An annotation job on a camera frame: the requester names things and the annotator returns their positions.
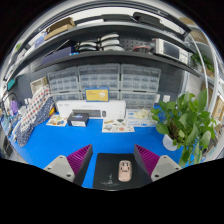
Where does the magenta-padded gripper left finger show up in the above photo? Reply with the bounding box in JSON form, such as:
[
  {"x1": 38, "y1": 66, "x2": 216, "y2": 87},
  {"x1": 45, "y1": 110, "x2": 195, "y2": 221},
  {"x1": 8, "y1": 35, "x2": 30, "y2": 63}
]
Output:
[{"x1": 43, "y1": 143, "x2": 94, "y2": 187}]

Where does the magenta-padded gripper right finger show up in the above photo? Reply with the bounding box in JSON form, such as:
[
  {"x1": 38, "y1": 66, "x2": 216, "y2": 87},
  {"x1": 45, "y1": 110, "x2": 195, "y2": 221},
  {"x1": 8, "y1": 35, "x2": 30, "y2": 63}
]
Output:
[{"x1": 133, "y1": 143, "x2": 183, "y2": 183}]

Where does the transparent pink computer mouse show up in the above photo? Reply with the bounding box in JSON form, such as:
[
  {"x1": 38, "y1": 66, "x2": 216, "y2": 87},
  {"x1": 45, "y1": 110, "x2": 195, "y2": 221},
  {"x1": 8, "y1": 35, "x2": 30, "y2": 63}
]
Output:
[{"x1": 117, "y1": 159, "x2": 133, "y2": 183}]

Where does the black mouse pad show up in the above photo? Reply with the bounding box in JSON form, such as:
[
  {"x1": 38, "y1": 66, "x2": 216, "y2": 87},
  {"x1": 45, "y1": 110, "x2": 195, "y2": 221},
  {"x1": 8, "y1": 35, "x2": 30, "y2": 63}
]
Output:
[{"x1": 92, "y1": 152, "x2": 153, "y2": 192}]

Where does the printed picture card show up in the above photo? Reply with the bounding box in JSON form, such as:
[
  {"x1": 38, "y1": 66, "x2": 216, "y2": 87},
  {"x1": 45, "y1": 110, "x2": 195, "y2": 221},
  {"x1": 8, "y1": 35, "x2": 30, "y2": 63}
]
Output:
[
  {"x1": 101, "y1": 118, "x2": 136, "y2": 134},
  {"x1": 45, "y1": 114, "x2": 69, "y2": 128}
]

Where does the navy polka dot cloth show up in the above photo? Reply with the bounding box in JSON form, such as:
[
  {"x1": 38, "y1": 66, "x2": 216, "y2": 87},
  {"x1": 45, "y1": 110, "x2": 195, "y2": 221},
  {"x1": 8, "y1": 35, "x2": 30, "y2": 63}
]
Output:
[{"x1": 13, "y1": 96, "x2": 56, "y2": 148}]

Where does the green plant in white pot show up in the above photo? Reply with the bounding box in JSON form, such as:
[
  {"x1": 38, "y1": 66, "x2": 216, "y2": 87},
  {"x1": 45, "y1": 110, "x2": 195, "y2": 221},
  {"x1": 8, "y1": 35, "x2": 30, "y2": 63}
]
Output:
[{"x1": 150, "y1": 88, "x2": 218, "y2": 168}]

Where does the small dark blue box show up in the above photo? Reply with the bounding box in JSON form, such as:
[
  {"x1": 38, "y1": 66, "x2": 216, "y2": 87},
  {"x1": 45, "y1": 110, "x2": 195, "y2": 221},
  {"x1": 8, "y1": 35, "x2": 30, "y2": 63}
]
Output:
[{"x1": 66, "y1": 112, "x2": 90, "y2": 128}]

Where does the white and blue tissue box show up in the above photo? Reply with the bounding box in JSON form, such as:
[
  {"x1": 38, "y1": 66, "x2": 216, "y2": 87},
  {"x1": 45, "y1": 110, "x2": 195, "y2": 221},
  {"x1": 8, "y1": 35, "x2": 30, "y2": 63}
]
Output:
[{"x1": 125, "y1": 108, "x2": 158, "y2": 128}]

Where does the red blue checkered cloth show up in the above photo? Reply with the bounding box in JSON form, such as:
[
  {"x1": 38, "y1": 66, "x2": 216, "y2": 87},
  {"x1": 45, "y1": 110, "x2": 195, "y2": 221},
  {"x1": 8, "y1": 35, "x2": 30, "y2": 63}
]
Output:
[{"x1": 18, "y1": 84, "x2": 53, "y2": 133}]

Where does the long white keyboard box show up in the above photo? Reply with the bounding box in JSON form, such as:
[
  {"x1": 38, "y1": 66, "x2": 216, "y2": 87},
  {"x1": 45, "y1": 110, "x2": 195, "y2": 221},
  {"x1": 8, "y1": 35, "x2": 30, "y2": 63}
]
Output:
[{"x1": 55, "y1": 99, "x2": 127, "y2": 120}]

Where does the yellow and blue box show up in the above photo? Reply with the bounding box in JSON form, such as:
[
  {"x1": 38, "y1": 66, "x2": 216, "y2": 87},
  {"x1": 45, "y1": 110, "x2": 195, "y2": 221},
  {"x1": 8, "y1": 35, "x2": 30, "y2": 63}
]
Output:
[{"x1": 84, "y1": 87, "x2": 110, "y2": 103}]

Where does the beige woven basket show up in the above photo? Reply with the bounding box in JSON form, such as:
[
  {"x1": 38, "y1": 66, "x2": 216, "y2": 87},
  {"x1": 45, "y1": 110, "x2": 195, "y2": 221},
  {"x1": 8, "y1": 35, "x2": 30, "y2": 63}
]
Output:
[{"x1": 29, "y1": 76, "x2": 49, "y2": 96}]

